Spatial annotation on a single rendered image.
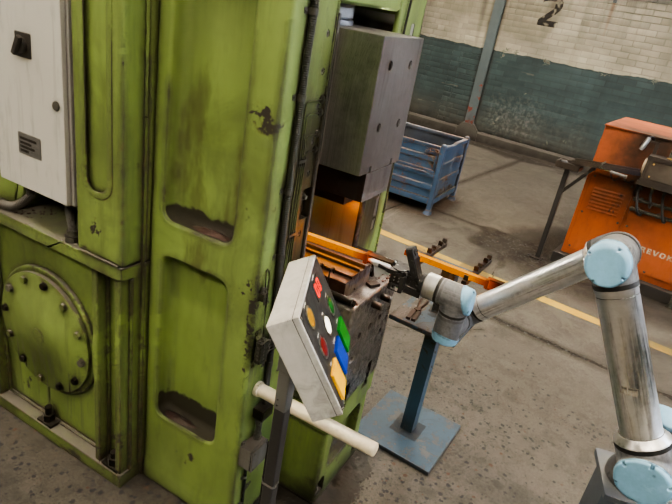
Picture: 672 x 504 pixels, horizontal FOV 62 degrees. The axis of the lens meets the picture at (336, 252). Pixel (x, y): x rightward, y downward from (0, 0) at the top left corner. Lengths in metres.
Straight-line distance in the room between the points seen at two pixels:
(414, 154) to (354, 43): 4.08
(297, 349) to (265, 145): 0.57
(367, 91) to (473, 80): 8.27
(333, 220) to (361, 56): 0.80
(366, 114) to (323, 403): 0.81
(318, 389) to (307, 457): 1.00
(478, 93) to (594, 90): 1.76
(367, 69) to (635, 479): 1.34
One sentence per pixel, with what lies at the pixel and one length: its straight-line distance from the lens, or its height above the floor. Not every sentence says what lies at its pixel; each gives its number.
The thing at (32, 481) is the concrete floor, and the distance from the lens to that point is 2.58.
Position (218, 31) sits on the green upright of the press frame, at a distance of 1.68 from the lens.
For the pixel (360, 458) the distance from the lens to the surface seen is 2.67.
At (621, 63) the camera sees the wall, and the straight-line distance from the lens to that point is 9.27.
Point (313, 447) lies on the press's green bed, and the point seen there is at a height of 0.28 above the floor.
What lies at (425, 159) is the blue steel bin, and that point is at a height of 0.53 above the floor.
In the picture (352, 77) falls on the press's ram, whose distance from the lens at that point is 1.67.
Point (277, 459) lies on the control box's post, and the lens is 1.71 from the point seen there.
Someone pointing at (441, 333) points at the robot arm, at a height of 0.90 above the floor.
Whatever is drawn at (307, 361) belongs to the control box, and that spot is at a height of 1.09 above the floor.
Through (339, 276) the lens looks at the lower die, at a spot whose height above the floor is 0.98.
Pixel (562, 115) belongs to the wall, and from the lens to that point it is 9.44.
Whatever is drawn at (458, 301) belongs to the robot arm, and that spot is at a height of 1.03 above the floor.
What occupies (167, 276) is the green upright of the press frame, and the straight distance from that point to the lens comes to 1.96.
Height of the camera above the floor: 1.84
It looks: 24 degrees down
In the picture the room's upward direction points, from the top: 10 degrees clockwise
